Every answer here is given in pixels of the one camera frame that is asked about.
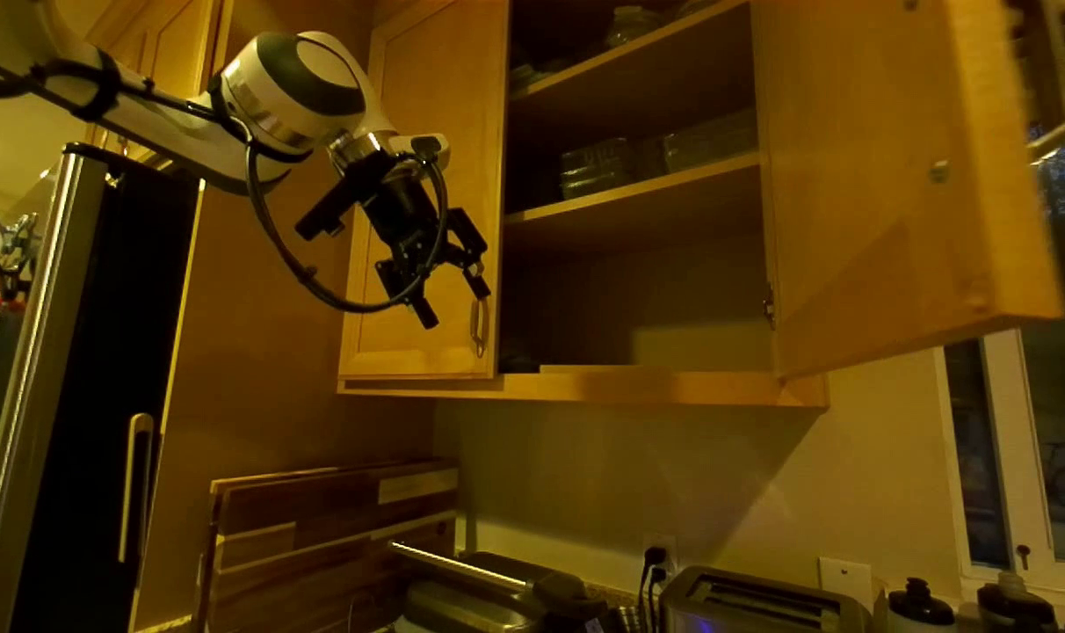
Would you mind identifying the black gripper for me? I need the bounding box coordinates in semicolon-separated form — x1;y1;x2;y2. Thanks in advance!
358;154;495;334

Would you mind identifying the wooden cupboard door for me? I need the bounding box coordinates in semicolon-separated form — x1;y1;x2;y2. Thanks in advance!
338;0;514;386
748;0;1065;380

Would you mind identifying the wooden refrigerator side panel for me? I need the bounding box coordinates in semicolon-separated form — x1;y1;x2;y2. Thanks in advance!
138;0;438;633

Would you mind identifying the wooden cabinet over refrigerator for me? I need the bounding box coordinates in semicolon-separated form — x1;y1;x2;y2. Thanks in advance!
42;0;236;170

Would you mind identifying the stainless steel refrigerator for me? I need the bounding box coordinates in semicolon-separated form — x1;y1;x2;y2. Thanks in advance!
0;140;208;633

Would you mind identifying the striped dark wooden cutting board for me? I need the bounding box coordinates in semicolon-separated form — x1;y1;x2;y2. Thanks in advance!
198;462;464;633

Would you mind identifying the glass dish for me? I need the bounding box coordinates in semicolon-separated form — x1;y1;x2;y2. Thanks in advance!
603;0;724;43

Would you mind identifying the colourful flower decoration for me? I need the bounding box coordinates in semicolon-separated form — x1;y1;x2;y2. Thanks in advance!
0;209;39;324

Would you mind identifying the stainless steel toaster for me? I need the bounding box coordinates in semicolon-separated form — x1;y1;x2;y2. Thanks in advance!
652;563;874;633

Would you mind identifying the silver cupboard door handle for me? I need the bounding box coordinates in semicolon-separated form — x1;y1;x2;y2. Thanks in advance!
468;293;495;358

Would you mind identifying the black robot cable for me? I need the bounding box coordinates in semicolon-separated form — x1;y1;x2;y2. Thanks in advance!
0;45;454;320

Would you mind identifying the wrist mounted camera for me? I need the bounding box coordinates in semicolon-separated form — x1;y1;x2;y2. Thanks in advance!
290;154;375;246

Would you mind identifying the wooden wall cupboard body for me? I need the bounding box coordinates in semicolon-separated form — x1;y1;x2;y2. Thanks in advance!
338;0;831;412

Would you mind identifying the wall outlet with plug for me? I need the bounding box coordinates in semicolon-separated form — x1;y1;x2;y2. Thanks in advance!
635;533;686;591

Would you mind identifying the white wall outlet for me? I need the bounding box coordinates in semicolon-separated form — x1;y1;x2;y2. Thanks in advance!
814;551;883;609

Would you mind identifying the window with white frame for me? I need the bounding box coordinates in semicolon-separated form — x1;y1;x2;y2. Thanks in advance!
942;101;1065;589

